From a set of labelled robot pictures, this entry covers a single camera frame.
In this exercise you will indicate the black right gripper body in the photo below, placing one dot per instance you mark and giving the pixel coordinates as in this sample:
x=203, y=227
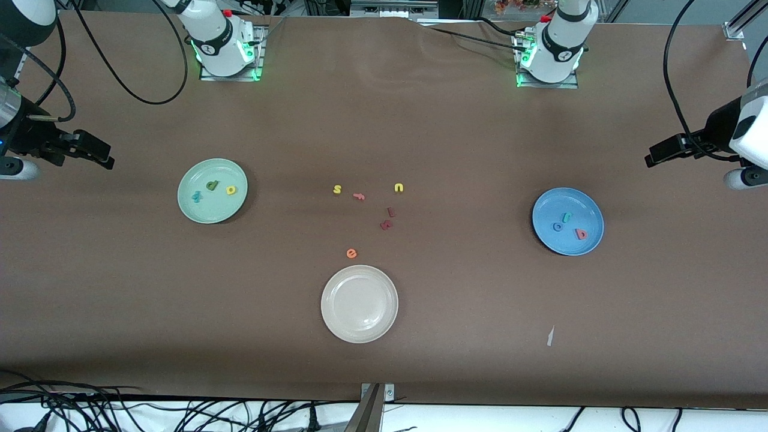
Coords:
x=27, y=137

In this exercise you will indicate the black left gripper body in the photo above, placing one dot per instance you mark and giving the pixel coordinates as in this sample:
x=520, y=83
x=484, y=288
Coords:
x=715, y=132

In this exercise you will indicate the pink letter d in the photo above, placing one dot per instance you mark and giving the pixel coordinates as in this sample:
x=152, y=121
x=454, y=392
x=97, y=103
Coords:
x=576, y=233

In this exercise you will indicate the blue plate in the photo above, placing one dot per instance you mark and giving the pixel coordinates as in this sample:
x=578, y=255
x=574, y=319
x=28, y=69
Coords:
x=576, y=204

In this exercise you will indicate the green plate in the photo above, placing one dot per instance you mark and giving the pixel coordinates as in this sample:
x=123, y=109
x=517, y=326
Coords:
x=212, y=207

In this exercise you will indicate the orange flowers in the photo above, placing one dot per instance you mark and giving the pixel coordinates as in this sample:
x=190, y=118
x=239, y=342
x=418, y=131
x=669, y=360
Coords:
x=516, y=5

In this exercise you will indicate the white paper scrap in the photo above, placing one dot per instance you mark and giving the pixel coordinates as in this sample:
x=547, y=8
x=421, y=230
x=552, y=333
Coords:
x=550, y=337

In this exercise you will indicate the dark red letter k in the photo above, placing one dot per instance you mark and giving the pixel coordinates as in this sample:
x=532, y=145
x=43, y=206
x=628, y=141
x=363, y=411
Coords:
x=386, y=225

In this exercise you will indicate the beige plate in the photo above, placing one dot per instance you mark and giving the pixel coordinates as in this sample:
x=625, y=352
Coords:
x=360, y=303

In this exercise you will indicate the grey equipment box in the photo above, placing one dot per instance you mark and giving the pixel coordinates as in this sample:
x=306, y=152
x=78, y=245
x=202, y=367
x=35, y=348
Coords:
x=390, y=7

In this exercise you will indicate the aluminium frame profile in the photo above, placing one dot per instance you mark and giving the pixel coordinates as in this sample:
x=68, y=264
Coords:
x=23, y=65
x=733, y=30

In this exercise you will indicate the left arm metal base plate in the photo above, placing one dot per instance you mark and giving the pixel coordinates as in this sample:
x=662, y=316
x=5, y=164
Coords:
x=570, y=84

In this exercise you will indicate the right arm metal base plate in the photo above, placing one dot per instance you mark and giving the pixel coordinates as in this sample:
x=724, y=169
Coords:
x=261, y=66

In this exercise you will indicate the metal table edge bracket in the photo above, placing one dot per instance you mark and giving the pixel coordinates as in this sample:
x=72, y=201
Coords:
x=372, y=414

